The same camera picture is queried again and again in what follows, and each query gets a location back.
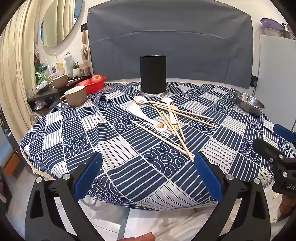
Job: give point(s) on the metal table leg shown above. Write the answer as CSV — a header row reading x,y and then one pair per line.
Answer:
x,y
122,222

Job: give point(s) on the small potted plant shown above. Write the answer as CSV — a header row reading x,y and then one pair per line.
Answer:
x,y
76,70

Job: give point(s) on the stainless steel bowl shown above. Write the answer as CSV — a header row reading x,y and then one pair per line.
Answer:
x,y
249,103

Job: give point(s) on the round wall mirror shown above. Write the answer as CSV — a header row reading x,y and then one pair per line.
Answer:
x,y
60,23

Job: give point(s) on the black cylindrical utensil holder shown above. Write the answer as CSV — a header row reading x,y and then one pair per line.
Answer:
x,y
152,74

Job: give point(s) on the cream curtain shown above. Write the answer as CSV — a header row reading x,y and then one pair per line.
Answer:
x,y
18,58

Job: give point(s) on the green packet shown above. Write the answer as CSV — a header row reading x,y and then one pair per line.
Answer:
x,y
43,74

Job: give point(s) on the red apple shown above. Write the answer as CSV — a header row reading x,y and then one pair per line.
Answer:
x,y
96,78
85,82

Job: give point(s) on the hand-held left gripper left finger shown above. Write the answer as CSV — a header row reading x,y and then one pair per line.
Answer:
x,y
89,175

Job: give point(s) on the small steel bowl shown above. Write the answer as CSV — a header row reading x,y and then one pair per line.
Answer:
x,y
289,33

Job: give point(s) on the white ceramic spoon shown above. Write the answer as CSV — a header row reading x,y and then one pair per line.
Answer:
x,y
141,100
167,100
134,108

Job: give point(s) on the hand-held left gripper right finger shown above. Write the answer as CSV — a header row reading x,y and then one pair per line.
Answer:
x,y
207,176

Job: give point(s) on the purple bowl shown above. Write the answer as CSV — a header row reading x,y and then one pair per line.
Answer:
x,y
271,23

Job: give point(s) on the white bowl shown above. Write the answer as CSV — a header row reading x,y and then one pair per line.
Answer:
x,y
272,32

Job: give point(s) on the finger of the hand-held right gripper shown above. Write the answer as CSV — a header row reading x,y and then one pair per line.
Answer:
x,y
285,134
266,147

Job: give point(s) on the glass jar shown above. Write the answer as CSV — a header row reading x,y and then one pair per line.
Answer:
x,y
85,71

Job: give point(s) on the white board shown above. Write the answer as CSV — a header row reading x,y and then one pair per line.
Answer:
x,y
277,69

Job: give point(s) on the red plastic basket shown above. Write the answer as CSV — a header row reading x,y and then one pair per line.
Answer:
x,y
92,89

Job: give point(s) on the blue patterned tablecloth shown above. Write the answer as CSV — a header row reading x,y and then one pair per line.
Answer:
x,y
115,143

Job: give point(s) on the white spray bottle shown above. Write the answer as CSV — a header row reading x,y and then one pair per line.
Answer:
x,y
68,63

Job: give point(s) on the wooden hairbrush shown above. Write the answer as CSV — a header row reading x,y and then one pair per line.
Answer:
x,y
85,53

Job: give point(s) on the orange stool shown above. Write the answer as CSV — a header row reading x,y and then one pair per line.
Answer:
x,y
12,165

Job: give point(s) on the pile of wooden chopsticks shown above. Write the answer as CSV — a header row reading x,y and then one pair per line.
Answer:
x,y
170,127

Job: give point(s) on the black side table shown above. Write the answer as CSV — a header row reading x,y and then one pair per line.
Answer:
x,y
46,95

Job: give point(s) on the person's left hand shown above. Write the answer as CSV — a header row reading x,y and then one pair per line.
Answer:
x,y
138,237

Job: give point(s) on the brown ceramic mug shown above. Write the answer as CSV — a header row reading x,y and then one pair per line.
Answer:
x,y
60,81
76,96

